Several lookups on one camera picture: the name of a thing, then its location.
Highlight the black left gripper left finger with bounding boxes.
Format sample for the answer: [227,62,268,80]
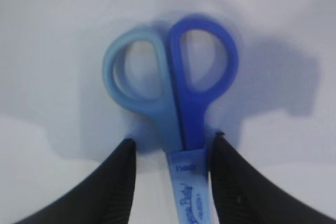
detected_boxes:
[19,139,136,223]

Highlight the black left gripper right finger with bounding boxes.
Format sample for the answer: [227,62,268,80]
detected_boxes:
[210,132,335,223]

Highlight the blue safety scissors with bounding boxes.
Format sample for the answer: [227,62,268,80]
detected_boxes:
[102,16,238,223]

